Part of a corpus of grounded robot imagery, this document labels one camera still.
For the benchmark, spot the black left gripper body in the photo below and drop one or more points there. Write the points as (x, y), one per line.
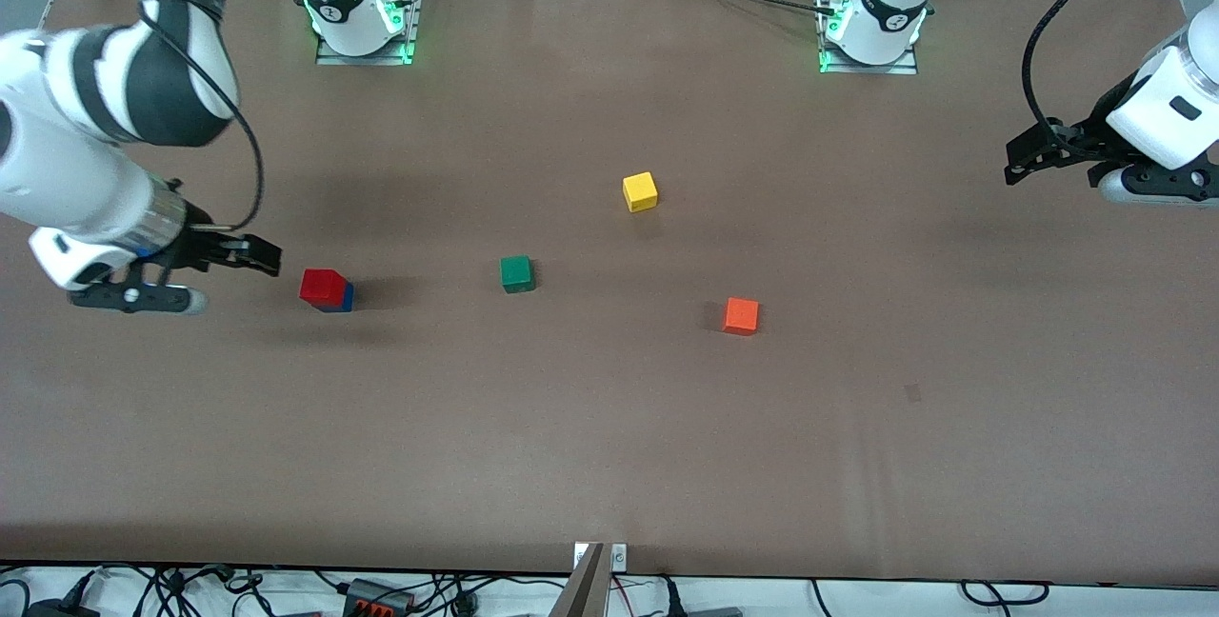
(1088, 135)

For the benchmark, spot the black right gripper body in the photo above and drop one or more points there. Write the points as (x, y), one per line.
(197, 247)

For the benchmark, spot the red cube block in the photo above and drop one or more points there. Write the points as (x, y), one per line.
(322, 286)

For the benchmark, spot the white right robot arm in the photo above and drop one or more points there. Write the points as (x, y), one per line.
(67, 169)

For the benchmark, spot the blue cube block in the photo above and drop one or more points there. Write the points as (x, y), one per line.
(349, 298)

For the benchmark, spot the green cube block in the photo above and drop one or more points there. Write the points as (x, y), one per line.
(516, 274)

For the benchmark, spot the orange cube block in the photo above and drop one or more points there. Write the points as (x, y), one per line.
(741, 316)

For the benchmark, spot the yellow cube block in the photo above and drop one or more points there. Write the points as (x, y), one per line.
(640, 191)

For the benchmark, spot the black power strip red switches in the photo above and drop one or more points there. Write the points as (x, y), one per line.
(376, 598)

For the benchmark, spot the black power adapter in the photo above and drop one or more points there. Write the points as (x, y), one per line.
(62, 609)

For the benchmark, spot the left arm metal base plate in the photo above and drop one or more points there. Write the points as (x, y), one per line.
(905, 67)

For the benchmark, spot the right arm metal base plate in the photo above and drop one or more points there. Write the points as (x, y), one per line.
(381, 59)

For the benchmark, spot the grey camera mount pole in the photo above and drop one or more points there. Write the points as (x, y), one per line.
(581, 593)

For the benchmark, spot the small white metal bracket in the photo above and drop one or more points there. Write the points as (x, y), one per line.
(619, 557)

